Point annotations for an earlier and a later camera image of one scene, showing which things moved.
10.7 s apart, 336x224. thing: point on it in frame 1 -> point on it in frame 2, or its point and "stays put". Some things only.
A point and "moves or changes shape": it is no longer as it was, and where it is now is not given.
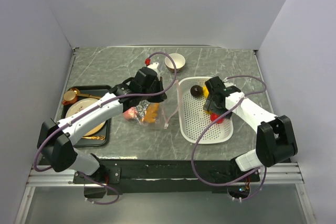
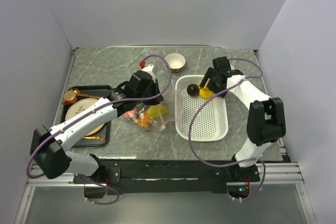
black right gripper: [209, 105] -> [208, 75]
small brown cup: [70, 97] stays put
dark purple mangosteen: [196, 91] moves or changes shape
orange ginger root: [151, 113] -> [144, 121]
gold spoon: [77, 92] stays put
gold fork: [100, 137] stays put
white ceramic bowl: [179, 60] stays put
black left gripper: [158, 98] stays put
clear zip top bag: [158, 115] stays put
